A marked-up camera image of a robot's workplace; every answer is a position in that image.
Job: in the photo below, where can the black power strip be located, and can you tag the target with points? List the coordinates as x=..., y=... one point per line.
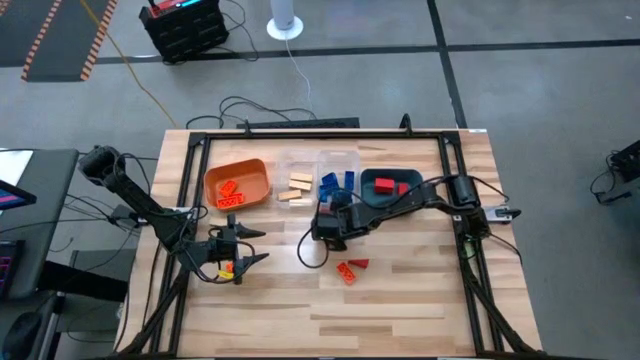
x=300, y=123

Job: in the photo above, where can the black computer mouse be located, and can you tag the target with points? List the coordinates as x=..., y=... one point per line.
x=17, y=335

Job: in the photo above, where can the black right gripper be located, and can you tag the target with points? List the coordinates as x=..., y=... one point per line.
x=330, y=227

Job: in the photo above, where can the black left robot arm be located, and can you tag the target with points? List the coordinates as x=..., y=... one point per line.
x=167, y=230

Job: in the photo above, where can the orange toy brick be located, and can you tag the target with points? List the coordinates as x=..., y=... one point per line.
x=231, y=201
x=228, y=188
x=346, y=273

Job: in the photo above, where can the dark grey desk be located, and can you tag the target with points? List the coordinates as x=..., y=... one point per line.
x=50, y=210

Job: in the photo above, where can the white paper sheet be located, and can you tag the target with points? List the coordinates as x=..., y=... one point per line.
x=12, y=166

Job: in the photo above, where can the orange plastic bin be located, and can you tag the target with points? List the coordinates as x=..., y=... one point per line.
x=250, y=175

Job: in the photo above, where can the pale cream block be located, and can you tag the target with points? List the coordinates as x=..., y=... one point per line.
x=290, y=195

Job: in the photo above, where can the dark monitor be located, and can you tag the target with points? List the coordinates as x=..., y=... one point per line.
x=15, y=196

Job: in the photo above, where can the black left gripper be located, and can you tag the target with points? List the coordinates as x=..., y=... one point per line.
x=222, y=247

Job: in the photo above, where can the clear plastic bin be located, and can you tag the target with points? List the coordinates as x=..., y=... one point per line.
x=295, y=162
x=337, y=160

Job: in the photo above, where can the black plastic crate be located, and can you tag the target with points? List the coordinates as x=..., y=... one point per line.
x=185, y=32

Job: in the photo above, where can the black mat orange-striped edge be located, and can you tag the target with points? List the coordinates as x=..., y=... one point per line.
x=65, y=45
x=10, y=35

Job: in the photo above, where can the small black bracket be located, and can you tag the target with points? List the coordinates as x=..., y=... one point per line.
x=405, y=122

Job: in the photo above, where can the small orange square brick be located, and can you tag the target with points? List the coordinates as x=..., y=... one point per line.
x=229, y=267

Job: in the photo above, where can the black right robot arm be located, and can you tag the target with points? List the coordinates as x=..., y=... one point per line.
x=462, y=190

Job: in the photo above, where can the red device with screen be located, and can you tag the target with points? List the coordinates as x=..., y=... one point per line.
x=170, y=6

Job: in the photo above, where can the blue toy brick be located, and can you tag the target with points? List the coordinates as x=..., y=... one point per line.
x=349, y=180
x=329, y=178
x=327, y=192

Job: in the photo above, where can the backlit keyboard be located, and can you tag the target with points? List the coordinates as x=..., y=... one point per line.
x=7, y=267

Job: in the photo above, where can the red wedge block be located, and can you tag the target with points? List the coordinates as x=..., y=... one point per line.
x=359, y=263

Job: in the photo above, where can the red toy block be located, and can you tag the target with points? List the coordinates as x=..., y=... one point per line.
x=384, y=185
x=403, y=189

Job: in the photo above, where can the white round-base stand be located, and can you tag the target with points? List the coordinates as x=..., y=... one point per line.
x=284, y=25

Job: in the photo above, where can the teal plastic bin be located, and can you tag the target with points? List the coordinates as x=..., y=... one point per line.
x=370, y=192

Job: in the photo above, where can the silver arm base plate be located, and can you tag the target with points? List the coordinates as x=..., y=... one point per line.
x=500, y=214

